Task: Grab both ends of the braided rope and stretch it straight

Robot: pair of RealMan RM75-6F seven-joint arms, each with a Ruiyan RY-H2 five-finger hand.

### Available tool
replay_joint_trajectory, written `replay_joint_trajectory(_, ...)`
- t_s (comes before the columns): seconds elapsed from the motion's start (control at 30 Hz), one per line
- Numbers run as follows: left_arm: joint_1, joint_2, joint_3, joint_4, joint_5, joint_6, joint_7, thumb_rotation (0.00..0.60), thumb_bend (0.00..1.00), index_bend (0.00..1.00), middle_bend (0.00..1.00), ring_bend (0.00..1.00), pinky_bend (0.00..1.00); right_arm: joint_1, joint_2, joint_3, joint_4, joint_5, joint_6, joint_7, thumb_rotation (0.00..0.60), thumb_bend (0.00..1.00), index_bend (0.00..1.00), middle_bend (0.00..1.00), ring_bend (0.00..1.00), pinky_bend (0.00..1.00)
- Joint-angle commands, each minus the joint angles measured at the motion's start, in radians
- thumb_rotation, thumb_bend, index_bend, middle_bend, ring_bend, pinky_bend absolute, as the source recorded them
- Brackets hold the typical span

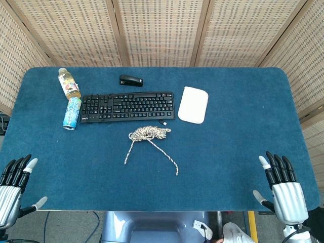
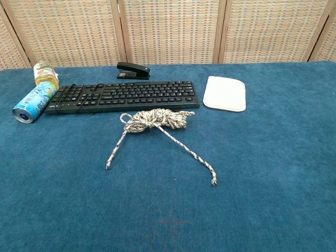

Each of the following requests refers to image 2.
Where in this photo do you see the blue carpet table cover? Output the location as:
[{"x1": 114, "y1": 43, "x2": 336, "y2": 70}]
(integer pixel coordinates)
[{"x1": 0, "y1": 60, "x2": 336, "y2": 252}]

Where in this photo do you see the black keyboard cable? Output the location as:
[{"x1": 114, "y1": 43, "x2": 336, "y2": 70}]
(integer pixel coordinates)
[{"x1": 54, "y1": 83, "x2": 104, "y2": 115}]

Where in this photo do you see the black computer keyboard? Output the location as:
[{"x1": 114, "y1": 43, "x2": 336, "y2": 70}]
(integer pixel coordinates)
[{"x1": 44, "y1": 80, "x2": 201, "y2": 115}]

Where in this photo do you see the yellow tea plastic bottle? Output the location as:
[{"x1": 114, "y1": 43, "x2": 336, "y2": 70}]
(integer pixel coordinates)
[{"x1": 33, "y1": 60, "x2": 60, "y2": 90}]

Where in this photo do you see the black stapler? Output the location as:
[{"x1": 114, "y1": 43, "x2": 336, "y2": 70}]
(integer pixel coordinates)
[{"x1": 117, "y1": 61, "x2": 151, "y2": 80}]

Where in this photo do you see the white speckled braided rope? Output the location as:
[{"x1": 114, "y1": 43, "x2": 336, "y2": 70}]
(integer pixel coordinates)
[{"x1": 105, "y1": 108, "x2": 218, "y2": 186}]

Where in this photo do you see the woven folding screen panel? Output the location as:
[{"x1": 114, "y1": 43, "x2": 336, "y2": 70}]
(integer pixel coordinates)
[
  {"x1": 117, "y1": 0, "x2": 227, "y2": 66},
  {"x1": 0, "y1": 5, "x2": 32, "y2": 71},
  {"x1": 218, "y1": 0, "x2": 336, "y2": 64},
  {"x1": 308, "y1": 10, "x2": 336, "y2": 62},
  {"x1": 0, "y1": 0, "x2": 128, "y2": 68}
]

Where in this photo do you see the blue drink can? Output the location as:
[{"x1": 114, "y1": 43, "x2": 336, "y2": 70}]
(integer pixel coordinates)
[{"x1": 12, "y1": 80, "x2": 59, "y2": 124}]

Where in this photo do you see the white rectangular pouch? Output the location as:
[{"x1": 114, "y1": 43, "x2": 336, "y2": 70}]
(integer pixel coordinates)
[{"x1": 202, "y1": 76, "x2": 247, "y2": 113}]

